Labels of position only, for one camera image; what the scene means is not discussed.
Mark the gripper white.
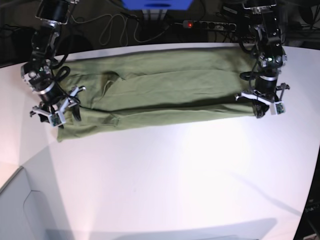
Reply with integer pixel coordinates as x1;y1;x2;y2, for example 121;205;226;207
235;83;290;119
29;86;86;127

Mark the green T-shirt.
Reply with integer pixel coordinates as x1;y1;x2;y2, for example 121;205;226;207
57;47;254;142

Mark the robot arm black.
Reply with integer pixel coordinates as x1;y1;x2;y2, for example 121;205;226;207
235;0;290;119
20;0;86;128

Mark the black power strip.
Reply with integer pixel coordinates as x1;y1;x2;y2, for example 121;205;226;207
182;20;237;32

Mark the blue box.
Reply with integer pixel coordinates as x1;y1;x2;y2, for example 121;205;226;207
122;0;193;11

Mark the white cable on floor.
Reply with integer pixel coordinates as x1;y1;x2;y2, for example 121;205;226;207
72;9;173;46

